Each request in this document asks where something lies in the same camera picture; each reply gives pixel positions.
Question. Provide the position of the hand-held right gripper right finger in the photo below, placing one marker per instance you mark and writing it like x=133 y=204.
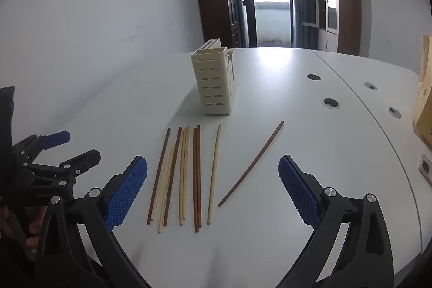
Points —
x=297 y=193

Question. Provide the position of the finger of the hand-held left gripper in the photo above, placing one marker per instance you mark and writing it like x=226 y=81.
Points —
x=55 y=139
x=81 y=161

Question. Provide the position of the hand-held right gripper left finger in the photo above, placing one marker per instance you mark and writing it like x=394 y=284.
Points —
x=128 y=193

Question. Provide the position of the curved dark brown chopstick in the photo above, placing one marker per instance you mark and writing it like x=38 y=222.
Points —
x=250 y=170

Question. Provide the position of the bunch of wooden chopsticks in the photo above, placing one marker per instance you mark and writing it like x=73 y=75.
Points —
x=197 y=180

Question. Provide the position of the cream slotted utensil holder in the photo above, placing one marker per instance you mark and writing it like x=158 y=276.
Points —
x=211 y=85

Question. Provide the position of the person's left hand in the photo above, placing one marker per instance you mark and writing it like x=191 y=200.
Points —
x=35 y=227

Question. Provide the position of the light wooden chopstick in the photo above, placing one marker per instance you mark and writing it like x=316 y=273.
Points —
x=214 y=173

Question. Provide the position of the white power socket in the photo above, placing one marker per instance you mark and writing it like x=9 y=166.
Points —
x=424 y=166

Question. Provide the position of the beige paper bag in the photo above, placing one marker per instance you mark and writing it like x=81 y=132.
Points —
x=424 y=105

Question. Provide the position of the white low cabinet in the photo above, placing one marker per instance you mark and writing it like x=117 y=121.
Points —
x=325 y=40

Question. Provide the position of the white framed glass cabinet door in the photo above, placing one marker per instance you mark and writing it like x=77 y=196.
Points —
x=308 y=1

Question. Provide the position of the brown glass-front cabinet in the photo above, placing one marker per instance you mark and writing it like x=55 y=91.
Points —
x=349 y=4

